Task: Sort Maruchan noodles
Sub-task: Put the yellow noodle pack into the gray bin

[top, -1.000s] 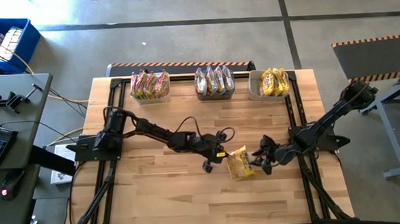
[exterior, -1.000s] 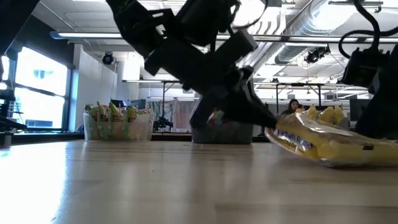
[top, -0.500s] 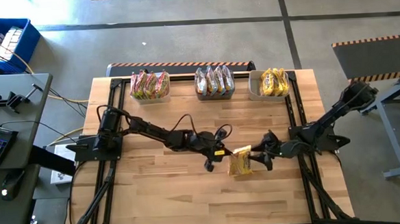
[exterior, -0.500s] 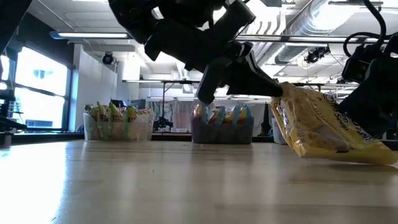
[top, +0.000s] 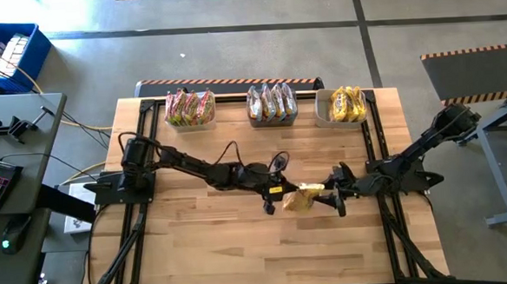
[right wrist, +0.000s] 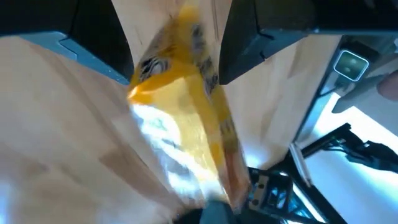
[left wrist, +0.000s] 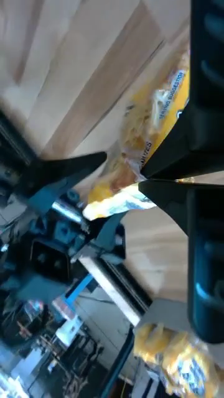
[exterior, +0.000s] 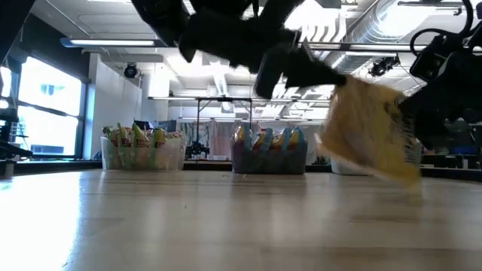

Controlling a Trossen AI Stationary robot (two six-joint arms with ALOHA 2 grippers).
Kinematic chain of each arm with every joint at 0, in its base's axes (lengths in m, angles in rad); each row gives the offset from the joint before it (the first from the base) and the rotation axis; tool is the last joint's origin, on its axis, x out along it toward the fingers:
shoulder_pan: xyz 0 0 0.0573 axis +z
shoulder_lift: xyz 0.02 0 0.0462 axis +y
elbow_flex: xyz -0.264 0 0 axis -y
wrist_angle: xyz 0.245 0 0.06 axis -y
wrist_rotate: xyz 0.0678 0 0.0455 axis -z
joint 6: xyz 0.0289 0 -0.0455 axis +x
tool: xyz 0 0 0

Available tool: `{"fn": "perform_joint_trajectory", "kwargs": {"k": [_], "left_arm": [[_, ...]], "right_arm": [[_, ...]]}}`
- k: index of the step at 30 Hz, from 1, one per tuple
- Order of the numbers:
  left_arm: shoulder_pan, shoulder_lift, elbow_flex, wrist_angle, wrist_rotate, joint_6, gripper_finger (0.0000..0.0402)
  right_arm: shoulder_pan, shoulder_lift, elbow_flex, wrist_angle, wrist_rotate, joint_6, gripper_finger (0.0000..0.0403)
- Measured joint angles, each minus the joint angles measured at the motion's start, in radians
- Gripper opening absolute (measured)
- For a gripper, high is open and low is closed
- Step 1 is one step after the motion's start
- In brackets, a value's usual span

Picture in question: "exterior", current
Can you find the round black ceiling camera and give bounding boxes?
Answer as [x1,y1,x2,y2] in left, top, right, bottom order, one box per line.
[123,62,139,79]

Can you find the light grey plastic bin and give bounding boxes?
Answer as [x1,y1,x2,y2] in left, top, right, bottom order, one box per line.
[330,139,423,176]

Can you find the black overhead rig stand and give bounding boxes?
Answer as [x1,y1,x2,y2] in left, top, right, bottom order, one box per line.
[195,96,253,159]

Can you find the clear plastic bin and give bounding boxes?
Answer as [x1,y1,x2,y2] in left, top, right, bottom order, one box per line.
[99,135,186,171]

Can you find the long ceiling lamp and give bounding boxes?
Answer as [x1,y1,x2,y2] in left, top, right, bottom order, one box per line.
[59,37,169,48]
[300,41,430,52]

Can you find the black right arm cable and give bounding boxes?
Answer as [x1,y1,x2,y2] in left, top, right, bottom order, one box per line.
[409,0,474,57]

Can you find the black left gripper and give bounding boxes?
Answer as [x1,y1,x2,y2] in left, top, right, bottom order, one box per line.
[255,29,346,99]

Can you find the black ceiling spotlight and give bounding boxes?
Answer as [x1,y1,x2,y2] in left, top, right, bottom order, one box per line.
[368,55,401,78]

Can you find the large window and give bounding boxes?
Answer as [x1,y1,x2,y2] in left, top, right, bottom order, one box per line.
[0,56,90,159]

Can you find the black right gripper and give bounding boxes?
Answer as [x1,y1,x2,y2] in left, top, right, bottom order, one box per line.
[398,37,482,150]

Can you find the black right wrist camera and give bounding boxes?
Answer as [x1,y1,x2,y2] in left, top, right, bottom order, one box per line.
[409,33,453,82]

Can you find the yellow Maruchan noodle pack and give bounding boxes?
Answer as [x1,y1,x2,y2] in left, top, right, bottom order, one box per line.
[314,75,423,189]

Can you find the smoky grey plastic bin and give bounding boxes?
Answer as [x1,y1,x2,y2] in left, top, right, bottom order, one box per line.
[230,141,309,175]

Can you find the silver ventilation duct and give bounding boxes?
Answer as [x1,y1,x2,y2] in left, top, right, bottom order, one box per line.
[323,0,419,75]

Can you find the black aluminium rig frame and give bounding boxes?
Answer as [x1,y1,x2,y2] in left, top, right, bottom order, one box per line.
[0,157,482,182]

